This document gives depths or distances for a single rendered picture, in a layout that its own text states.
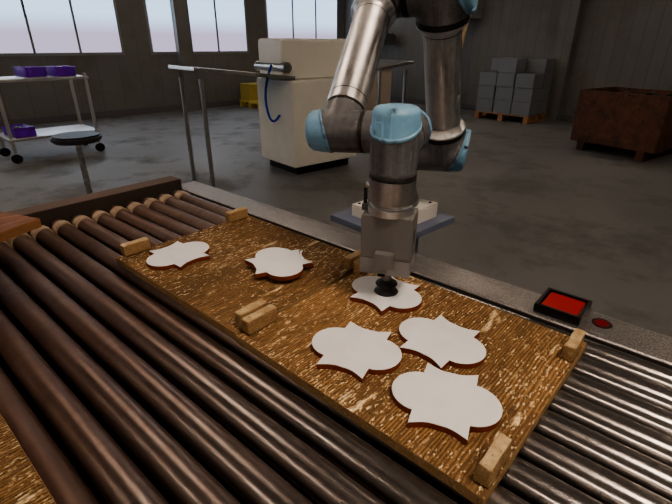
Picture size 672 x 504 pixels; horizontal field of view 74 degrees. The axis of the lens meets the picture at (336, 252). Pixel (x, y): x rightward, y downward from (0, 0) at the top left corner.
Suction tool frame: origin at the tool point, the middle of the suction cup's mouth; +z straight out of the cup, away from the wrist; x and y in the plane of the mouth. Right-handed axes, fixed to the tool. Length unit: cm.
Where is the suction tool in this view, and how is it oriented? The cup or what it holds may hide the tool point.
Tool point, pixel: (385, 290)
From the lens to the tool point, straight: 81.0
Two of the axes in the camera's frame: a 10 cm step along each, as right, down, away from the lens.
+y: 9.5, 1.3, -2.7
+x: 3.0, -4.0, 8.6
